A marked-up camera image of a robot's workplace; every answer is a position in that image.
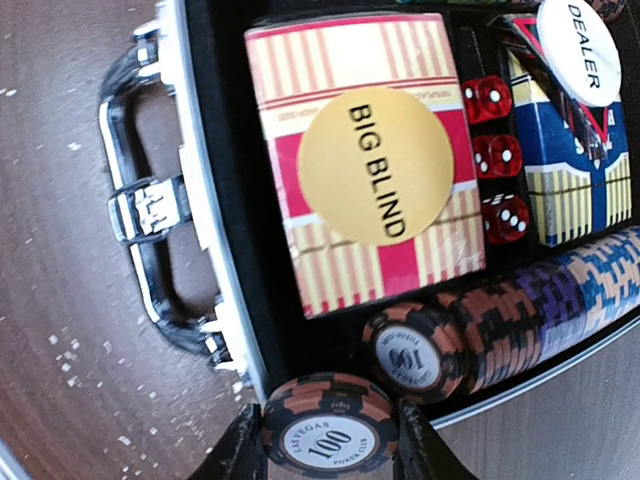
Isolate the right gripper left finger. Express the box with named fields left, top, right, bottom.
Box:
left=188, top=403, right=268, bottom=480

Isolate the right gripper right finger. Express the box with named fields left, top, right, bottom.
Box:
left=394, top=399, right=477, bottom=480

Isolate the black orange poker chip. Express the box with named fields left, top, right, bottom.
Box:
left=261, top=372, right=399, bottom=479

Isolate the red translucent die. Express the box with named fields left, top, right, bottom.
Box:
left=472, top=134, right=523, bottom=180
left=461, top=75, right=513, bottom=125
left=481, top=193, right=530, bottom=245

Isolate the aluminium poker case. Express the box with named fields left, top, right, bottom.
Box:
left=97, top=0, right=640, bottom=431

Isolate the yellow big blind button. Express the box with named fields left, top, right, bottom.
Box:
left=297, top=87, right=455, bottom=246

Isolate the red playing card box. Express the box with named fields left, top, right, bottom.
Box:
left=245, top=13, right=486, bottom=318

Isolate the black orange chip stack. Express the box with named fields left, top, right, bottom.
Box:
left=362, top=282, right=543, bottom=404

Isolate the purple chip stack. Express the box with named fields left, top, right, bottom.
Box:
left=515, top=261, right=587, bottom=360

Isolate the blue orange chip stack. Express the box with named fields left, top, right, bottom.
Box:
left=560, top=226, right=639, bottom=337

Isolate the blue playing card box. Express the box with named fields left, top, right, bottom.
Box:
left=493, top=14, right=632, bottom=247

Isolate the white dealer button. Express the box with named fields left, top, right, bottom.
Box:
left=536, top=0, right=622, bottom=107

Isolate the green chip stack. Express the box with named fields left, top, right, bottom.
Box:
left=395, top=0, right=510, bottom=8

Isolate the black orange chip row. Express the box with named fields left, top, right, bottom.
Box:
left=588, top=0, right=627, bottom=22

